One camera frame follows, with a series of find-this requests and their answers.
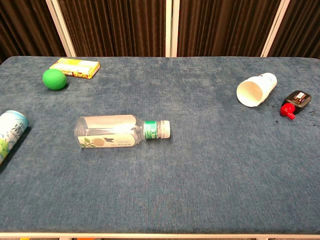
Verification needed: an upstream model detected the white ribbed bottle cap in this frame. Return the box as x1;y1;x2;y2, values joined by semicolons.
159;120;172;139

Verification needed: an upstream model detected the clear plastic tea bottle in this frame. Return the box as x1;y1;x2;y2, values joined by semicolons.
74;114;164;149

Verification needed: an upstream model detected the black pouch with red cap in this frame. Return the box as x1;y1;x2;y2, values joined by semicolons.
279;90;313;121

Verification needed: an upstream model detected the blue fabric table cover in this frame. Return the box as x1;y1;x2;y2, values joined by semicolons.
0;55;320;235

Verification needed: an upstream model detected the white paper cup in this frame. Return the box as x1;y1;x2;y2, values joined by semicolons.
236;72;278;108

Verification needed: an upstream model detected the yellow cardboard box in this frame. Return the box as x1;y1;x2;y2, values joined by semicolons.
49;57;101;80

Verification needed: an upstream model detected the dark brown curtain panel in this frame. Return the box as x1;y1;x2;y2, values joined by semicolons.
176;0;283;58
57;0;167;58
267;0;320;60
0;0;68;64

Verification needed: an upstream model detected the green rubber ball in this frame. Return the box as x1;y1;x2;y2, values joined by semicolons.
42;68;68;91

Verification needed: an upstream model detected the pale blue grape drink can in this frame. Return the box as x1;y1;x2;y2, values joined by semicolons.
0;110;30;166

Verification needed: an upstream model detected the white screen frame post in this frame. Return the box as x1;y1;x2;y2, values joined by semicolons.
45;0;77;58
164;0;181;58
260;0;291;58

